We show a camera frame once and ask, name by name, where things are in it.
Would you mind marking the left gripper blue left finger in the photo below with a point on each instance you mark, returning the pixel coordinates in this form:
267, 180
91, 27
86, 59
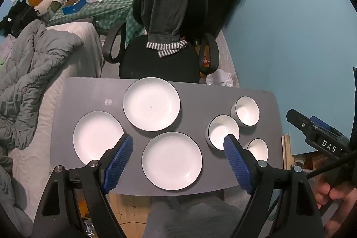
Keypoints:
114, 161

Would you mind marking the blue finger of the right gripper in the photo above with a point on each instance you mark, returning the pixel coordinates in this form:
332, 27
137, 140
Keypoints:
323, 124
299, 120

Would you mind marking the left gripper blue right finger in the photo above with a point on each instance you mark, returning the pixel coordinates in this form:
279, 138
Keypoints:
237, 163

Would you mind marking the white bed mattress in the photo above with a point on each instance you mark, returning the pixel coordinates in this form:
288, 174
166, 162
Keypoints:
31, 166

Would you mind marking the white plastic bag on floor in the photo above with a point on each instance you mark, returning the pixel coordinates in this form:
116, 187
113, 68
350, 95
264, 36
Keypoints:
220, 78

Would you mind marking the black office chair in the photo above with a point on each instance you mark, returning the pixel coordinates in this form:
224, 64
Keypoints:
136, 61

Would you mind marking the grey quilted duvet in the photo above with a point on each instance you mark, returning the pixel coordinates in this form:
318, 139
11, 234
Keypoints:
37, 55

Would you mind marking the green checkered tablecloth table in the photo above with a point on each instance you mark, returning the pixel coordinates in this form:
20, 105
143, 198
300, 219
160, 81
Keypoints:
105, 14

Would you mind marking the blue cardboard box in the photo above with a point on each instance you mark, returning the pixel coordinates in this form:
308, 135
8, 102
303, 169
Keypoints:
73, 6

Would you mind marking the grey towel on chair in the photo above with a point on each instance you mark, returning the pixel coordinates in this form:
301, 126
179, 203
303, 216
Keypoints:
162, 20

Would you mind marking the black clothes pile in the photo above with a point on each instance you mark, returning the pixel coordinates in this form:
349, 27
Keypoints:
18, 17

